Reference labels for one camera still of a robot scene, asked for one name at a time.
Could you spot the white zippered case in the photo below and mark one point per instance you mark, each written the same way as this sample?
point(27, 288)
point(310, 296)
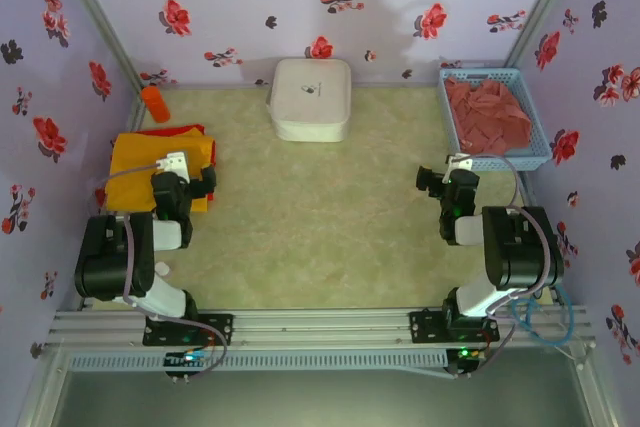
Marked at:
point(310, 102)

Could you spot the aluminium frame post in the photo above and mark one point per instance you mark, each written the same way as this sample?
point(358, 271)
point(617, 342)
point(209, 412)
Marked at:
point(544, 7)
point(95, 14)

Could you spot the black controller board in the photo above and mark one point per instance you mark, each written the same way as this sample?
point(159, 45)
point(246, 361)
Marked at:
point(175, 361)
point(462, 359)

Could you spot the pink t-shirt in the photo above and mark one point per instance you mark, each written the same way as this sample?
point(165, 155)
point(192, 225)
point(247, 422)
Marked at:
point(485, 117)

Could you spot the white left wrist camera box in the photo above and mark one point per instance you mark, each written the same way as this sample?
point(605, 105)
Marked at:
point(172, 163)

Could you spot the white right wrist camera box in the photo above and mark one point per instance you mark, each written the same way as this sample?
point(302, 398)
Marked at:
point(460, 162)

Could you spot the red t-shirt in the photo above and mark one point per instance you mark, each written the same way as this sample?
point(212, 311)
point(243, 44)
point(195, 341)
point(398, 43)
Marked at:
point(175, 130)

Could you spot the orange plastic bottle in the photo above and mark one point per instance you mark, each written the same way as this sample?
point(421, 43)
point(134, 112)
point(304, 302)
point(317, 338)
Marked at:
point(156, 106)

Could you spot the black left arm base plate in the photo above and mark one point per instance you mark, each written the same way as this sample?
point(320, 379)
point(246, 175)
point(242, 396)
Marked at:
point(215, 329)

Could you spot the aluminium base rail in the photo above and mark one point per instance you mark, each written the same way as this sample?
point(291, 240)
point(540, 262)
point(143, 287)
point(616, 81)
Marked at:
point(320, 324)

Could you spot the yellow t-shirt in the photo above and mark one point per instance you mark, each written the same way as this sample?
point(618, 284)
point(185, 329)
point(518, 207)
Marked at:
point(132, 167)

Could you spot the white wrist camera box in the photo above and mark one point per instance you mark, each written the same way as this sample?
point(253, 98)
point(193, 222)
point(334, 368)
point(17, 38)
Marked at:
point(460, 162)
point(172, 163)

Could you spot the blue plastic basket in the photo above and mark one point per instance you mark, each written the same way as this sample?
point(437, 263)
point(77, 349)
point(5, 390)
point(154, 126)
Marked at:
point(535, 117)

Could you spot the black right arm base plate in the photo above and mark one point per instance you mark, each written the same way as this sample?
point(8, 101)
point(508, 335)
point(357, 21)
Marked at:
point(425, 327)

